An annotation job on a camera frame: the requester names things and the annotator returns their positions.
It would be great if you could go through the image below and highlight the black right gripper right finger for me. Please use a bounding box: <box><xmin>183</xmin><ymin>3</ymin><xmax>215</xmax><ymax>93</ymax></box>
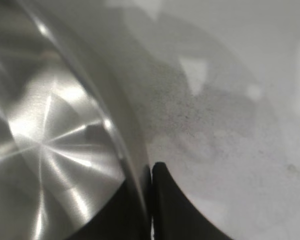
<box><xmin>151</xmin><ymin>161</ymin><xmax>235</xmax><ymax>240</ymax></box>

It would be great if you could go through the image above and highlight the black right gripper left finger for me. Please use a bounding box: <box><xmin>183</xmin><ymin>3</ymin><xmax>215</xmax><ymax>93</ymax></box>
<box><xmin>67</xmin><ymin>178</ymin><xmax>151</xmax><ymax>240</ymax></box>

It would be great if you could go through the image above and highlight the stainless steel mixing bowl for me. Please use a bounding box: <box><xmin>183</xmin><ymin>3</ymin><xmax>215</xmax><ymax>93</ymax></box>
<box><xmin>0</xmin><ymin>0</ymin><xmax>153</xmax><ymax>240</ymax></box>

